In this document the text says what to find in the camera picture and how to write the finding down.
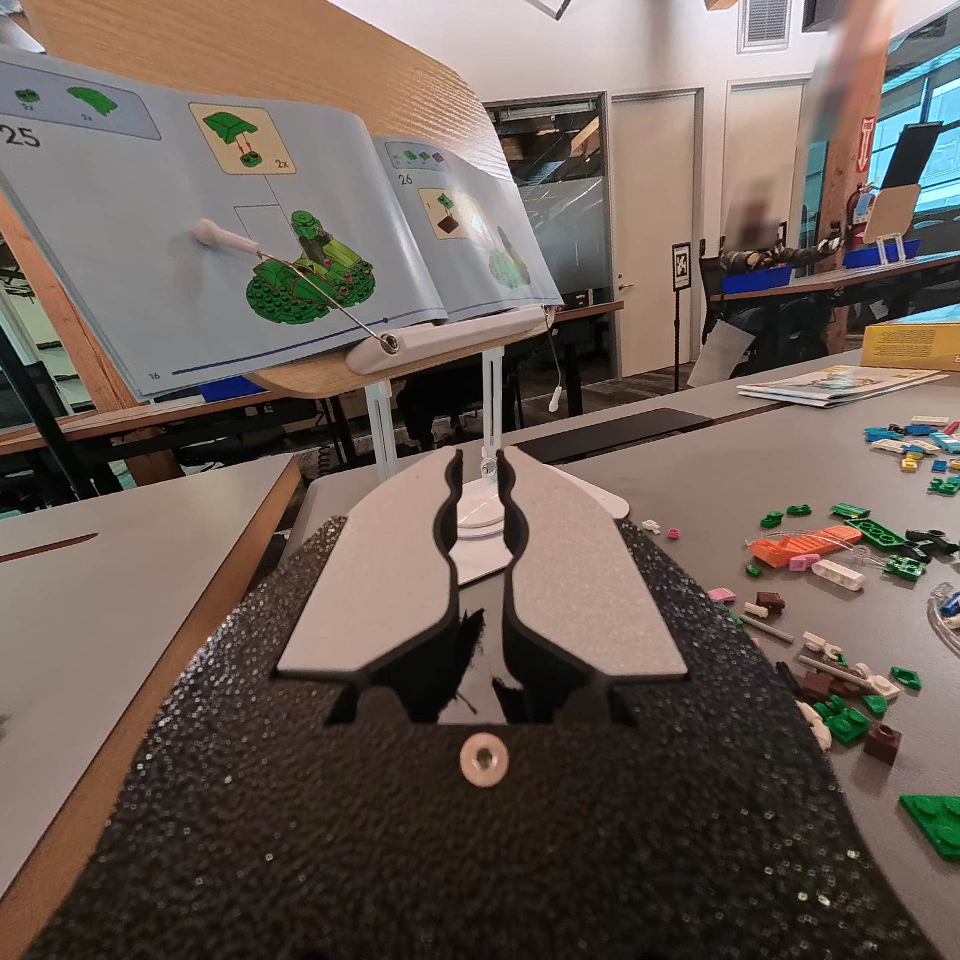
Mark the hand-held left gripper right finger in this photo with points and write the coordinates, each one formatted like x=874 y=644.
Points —
x=592 y=577

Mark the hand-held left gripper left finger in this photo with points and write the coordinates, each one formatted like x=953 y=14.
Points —
x=360 y=570

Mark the white lego beam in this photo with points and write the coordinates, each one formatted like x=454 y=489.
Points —
x=838 y=574

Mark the pile of colourful lego pieces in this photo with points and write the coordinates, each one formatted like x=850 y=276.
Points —
x=930 y=442

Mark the yellow lego box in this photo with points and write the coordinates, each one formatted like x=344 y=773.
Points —
x=911 y=345

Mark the open lego instruction booklet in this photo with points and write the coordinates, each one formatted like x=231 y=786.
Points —
x=112 y=247

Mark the green lego plate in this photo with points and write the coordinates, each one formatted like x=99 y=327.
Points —
x=937 y=821

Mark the orange brick separator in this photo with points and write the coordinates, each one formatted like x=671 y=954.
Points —
x=795 y=547

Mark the blue storage bin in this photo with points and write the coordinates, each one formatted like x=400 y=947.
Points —
x=757 y=281
x=232 y=390
x=862 y=256

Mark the white paper sheet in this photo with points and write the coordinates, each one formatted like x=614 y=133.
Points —
x=720 y=352

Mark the long wooden desk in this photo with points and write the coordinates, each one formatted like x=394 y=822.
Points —
x=885 y=274
x=592 y=309

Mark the scattered green and brown bricks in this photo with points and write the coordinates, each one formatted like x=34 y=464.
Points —
x=851 y=726

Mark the stacked closed instruction booklets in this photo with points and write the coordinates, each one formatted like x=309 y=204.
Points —
x=825 y=386

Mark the printed tag sign stand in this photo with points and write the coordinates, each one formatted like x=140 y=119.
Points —
x=681 y=264

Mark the transparent curved plastic piece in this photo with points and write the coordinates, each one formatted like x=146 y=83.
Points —
x=932 y=611

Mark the white door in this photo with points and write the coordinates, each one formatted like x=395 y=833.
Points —
x=652 y=225

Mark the glass partition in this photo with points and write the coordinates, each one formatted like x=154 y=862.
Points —
x=570 y=217

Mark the red fire extinguisher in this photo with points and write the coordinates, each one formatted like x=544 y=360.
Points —
x=855 y=217

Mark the wooden book stand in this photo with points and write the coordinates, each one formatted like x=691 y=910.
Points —
x=337 y=67
x=889 y=206

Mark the red and white wall sign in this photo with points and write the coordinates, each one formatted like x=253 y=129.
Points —
x=865 y=142

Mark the wall air vent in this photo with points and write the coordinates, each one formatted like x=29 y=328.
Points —
x=765 y=22

